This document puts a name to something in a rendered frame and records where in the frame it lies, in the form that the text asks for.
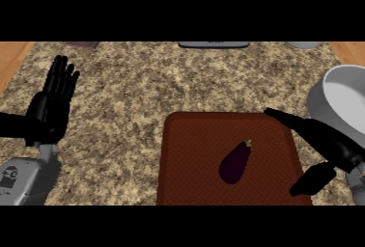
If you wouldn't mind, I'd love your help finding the purple eggplant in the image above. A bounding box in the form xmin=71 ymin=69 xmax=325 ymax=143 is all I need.
xmin=218 ymin=139 xmax=254 ymax=185

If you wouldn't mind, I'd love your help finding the dark purple object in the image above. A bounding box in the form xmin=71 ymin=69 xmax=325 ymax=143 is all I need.
xmin=65 ymin=41 xmax=100 ymax=49

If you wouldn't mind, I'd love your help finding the grey pot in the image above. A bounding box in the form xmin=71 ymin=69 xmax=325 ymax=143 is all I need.
xmin=304 ymin=64 xmax=365 ymax=138

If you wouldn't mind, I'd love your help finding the grey round object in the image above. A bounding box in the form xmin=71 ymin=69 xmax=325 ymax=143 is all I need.
xmin=285 ymin=41 xmax=325 ymax=50

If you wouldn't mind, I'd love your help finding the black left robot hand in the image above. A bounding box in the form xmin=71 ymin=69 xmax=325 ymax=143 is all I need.
xmin=0 ymin=54 xmax=81 ymax=148

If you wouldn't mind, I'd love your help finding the grey flat appliance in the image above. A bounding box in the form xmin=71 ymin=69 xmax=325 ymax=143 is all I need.
xmin=177 ymin=41 xmax=251 ymax=49

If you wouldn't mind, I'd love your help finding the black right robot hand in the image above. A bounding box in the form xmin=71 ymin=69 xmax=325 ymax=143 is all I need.
xmin=263 ymin=107 xmax=365 ymax=198

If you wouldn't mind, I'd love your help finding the dark red tray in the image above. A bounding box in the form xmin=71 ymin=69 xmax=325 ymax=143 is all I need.
xmin=155 ymin=111 xmax=313 ymax=206

